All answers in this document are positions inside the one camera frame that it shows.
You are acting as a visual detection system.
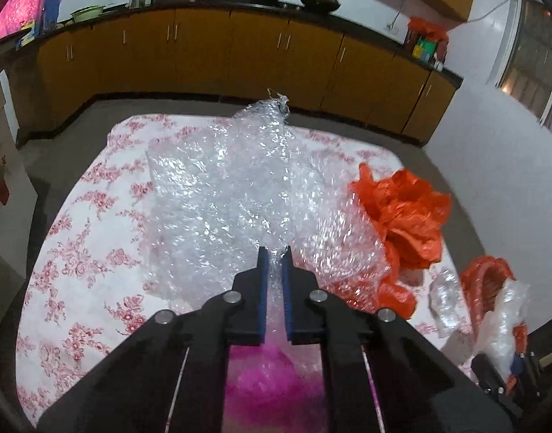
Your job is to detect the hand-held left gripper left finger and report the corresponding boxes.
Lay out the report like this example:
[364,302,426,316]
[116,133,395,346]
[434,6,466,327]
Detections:
[36,247,270,433]

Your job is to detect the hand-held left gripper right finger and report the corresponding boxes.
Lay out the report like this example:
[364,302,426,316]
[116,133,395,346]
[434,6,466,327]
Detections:
[281,247,516,433]

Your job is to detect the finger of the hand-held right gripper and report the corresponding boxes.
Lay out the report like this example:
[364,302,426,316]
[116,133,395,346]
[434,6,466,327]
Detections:
[473,353,511,400]
[513,351,544,398]

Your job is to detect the clear plastic wrap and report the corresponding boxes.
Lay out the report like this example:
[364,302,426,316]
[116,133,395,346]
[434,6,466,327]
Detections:
[472,277,531,377]

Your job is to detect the small clear plastic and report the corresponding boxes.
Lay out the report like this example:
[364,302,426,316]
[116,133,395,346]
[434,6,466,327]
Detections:
[428,268,462,339]

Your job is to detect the clear bubble wrap sheet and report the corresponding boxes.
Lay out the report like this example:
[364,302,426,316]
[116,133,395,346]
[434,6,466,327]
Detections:
[140,92,394,321]

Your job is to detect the orange plastic bag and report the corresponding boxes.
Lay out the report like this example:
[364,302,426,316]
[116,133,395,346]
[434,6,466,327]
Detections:
[330,162,452,321]

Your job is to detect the pink plastic bag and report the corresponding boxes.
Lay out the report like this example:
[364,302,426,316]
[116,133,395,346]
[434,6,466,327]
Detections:
[224,343,326,433]

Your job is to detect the floral tablecloth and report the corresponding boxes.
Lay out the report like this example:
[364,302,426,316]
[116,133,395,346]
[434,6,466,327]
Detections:
[16,113,479,429]

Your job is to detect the orange wooden base cabinets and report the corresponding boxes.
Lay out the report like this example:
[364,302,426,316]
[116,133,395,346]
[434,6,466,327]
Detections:
[16,6,459,145]

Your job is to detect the green container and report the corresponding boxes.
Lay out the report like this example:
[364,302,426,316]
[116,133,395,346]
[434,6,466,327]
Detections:
[413,38,439,61]

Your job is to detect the black wok with brass item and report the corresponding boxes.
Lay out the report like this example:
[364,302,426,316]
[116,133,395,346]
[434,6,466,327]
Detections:
[299,0,342,13]

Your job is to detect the orange bag on containers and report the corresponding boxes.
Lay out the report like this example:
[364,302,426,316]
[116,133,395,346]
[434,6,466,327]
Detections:
[404,17,450,66]

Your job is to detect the window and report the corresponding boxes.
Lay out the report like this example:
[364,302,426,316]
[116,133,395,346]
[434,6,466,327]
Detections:
[497,0,552,136]

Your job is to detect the green bowl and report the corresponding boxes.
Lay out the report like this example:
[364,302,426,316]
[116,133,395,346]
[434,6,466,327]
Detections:
[70,4,106,23]

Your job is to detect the colourful small box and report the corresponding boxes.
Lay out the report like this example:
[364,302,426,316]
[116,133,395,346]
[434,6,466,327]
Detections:
[14,20,37,50]

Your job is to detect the black kitchen countertop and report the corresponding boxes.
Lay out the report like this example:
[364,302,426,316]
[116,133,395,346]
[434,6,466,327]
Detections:
[0,0,464,86]

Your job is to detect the white cable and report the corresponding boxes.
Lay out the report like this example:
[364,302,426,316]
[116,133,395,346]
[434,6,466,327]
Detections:
[391,0,518,28]

